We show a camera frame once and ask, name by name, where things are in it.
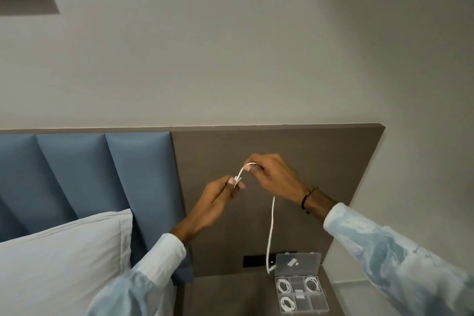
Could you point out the person's right forearm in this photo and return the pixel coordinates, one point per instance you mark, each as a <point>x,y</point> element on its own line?
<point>389,252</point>

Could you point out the clear plastic organizer box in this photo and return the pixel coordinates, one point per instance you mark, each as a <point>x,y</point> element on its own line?
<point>302,291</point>

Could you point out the person's right thumb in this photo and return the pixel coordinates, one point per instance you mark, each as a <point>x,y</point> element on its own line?
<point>252,168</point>

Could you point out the person's left hand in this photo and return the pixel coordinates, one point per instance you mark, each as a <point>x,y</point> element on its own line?
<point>214,201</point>

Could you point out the black wall socket panel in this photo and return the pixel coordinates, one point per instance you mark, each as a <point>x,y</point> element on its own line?
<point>255,261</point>

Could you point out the blue padded headboard panel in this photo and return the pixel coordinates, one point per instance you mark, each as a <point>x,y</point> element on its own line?
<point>81,175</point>
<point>14,186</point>
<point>148,186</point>

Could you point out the brown wooden headboard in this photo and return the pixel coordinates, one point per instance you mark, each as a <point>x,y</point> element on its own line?
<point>296,149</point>

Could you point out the person's left forearm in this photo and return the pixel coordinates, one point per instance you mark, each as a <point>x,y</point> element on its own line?
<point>148,275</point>

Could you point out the person's left thumb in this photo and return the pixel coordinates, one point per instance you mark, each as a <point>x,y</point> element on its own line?
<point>235,181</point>

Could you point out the person's right hand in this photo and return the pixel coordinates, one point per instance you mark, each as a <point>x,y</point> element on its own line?
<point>277,178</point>

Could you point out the small white adapter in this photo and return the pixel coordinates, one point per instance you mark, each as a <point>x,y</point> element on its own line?
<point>299,294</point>

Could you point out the white pillow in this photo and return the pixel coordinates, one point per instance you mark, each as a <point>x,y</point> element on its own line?
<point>63,264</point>

